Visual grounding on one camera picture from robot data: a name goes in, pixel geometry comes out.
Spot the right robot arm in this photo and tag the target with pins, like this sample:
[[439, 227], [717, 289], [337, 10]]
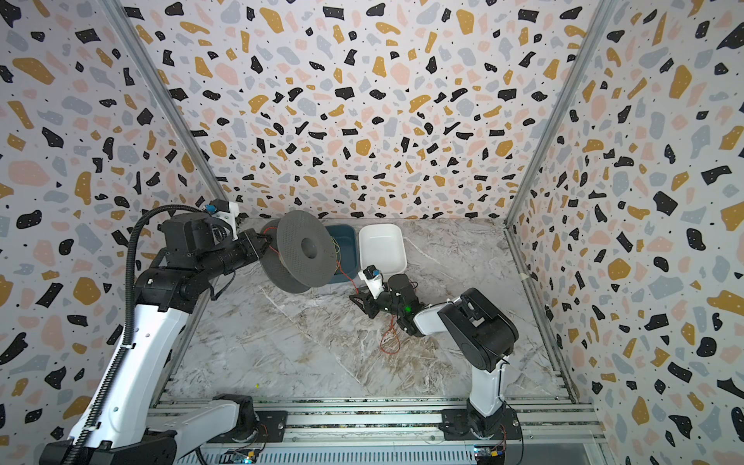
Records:
[[482, 332]]

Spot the frame post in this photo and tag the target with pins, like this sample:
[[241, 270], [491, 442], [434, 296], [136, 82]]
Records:
[[119, 21], [595, 29]]

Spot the white plastic bin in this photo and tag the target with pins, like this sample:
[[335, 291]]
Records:
[[382, 245]]

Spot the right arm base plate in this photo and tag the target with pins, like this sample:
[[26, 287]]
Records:
[[469, 425]]

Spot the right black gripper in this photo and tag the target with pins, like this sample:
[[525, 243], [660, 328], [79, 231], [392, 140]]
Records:
[[377, 300]]

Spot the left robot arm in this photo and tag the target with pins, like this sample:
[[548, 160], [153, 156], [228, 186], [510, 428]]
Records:
[[158, 305]]

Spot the left frame post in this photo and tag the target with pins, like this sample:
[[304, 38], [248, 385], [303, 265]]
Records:
[[119, 21]]

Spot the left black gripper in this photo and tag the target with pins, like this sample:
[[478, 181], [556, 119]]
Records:
[[256, 251]]

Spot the right frame post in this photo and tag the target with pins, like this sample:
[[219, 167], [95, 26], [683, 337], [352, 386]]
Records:
[[595, 29]]

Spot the teal plastic bin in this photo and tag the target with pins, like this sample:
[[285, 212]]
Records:
[[347, 252]]

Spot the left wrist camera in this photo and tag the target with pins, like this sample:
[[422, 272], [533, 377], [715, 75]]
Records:
[[226, 211]]

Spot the grey cable spool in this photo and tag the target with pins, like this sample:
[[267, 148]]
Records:
[[301, 253]]

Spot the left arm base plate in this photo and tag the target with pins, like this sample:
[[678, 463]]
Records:
[[267, 427]]

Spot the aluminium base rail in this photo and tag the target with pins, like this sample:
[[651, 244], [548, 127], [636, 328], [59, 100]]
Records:
[[404, 430]]

